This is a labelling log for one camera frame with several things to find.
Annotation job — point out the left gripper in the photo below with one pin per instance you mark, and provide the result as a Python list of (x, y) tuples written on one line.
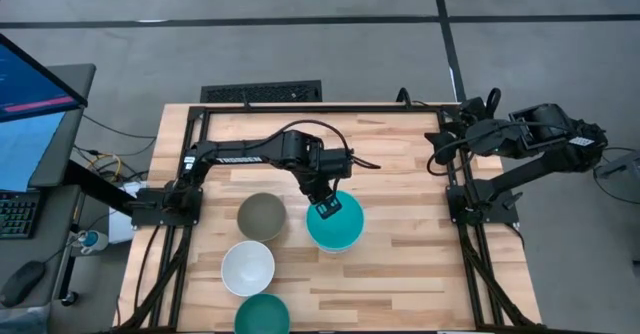
[(325, 174)]

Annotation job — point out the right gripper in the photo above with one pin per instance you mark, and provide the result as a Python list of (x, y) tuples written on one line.
[(487, 138)]

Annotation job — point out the turquoise bowl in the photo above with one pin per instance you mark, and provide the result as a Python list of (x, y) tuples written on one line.
[(345, 226)]

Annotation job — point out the taupe bowl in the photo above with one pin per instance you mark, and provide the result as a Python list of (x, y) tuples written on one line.
[(261, 216)]

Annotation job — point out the dark teal bowl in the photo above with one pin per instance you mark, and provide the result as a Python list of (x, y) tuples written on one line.
[(262, 316)]

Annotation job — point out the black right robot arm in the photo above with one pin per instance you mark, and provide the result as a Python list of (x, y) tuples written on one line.
[(540, 166)]

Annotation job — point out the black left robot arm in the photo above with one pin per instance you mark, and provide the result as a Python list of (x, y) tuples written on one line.
[(240, 155)]

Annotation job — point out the black floor grille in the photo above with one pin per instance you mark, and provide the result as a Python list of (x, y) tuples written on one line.
[(260, 93)]

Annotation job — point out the grey stand base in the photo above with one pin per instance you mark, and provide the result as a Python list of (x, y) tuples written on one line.
[(622, 166)]

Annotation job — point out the white box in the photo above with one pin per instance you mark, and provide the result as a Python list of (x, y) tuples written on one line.
[(120, 226)]

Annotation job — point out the white and blue cup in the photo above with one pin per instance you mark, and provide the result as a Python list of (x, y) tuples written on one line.
[(95, 241)]

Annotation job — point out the black desk foot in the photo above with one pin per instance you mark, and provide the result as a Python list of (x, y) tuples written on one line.
[(70, 298)]

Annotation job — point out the grey desk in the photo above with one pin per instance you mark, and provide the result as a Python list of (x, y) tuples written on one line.
[(75, 81)]

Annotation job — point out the monitor with blue screen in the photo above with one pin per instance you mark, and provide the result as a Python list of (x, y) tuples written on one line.
[(25, 149)]

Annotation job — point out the backlit black keyboard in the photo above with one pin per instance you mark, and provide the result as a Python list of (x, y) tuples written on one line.
[(17, 216)]

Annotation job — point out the black computer mouse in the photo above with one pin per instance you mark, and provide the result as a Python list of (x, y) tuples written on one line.
[(22, 281)]

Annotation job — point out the monitor with pink stripe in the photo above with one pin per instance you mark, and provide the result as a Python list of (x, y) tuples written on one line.
[(30, 84)]

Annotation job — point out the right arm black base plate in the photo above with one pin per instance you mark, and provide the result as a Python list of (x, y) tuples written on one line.
[(505, 214)]

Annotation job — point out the black aluminium table frame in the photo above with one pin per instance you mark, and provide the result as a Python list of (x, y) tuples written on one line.
[(325, 109)]

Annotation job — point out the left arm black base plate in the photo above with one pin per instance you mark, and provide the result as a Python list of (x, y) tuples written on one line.
[(150, 214)]

